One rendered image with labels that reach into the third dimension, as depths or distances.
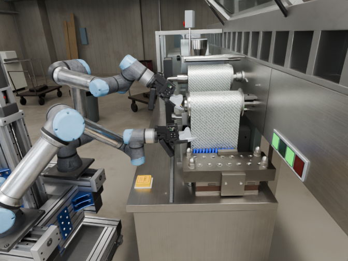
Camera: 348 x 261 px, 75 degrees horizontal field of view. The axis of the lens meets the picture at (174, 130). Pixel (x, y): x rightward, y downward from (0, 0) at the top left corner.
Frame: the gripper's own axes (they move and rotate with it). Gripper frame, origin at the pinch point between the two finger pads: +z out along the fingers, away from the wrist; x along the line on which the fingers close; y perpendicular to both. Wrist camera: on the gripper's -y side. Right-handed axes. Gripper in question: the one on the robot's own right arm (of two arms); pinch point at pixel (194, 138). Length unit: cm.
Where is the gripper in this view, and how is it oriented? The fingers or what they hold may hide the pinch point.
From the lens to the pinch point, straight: 115.4
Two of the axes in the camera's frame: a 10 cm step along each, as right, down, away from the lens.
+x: 0.1, -3.9, 9.2
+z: 10.0, -0.3, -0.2
